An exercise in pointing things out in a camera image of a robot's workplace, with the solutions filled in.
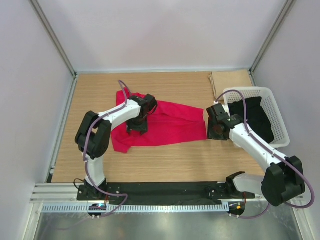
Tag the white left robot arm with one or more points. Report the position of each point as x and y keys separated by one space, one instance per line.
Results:
x=93 y=138

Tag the pink red t shirt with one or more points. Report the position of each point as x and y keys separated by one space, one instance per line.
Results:
x=171 y=123

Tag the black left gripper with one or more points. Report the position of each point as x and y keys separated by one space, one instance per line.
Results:
x=142 y=128

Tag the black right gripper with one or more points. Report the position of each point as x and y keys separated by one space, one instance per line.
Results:
x=211 y=134

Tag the folded beige t shirt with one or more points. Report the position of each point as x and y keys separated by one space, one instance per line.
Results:
x=221 y=80

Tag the left aluminium corner post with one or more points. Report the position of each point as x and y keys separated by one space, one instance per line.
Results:
x=52 y=35

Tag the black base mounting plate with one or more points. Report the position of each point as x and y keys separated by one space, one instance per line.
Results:
x=211 y=190

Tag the aluminium frame rail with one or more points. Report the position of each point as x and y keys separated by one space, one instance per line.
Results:
x=69 y=192

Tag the white slotted cable duct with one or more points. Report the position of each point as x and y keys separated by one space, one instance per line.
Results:
x=98 y=208

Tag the white perforated plastic basket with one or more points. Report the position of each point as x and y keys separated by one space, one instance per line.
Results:
x=270 y=107

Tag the right aluminium corner post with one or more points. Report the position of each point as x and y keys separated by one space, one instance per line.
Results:
x=279 y=21

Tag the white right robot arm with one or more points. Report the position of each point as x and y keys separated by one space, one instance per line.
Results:
x=282 y=180

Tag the aluminium corner post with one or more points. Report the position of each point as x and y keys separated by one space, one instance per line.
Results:
x=279 y=21
x=52 y=35

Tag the black t shirt in basket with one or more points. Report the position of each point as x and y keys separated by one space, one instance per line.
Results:
x=256 y=117

